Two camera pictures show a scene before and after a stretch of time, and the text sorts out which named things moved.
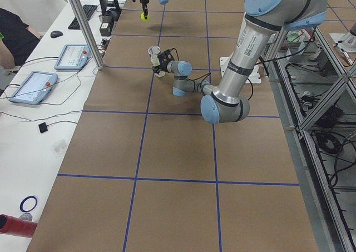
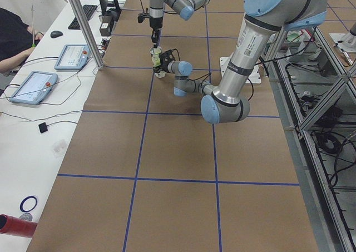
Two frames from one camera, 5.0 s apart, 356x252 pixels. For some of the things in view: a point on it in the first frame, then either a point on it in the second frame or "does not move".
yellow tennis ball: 142,17 to 156,60
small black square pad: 42,127 does not move
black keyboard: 89,10 does not move
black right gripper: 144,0 to 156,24
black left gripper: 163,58 does not move
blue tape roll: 21,203 does not move
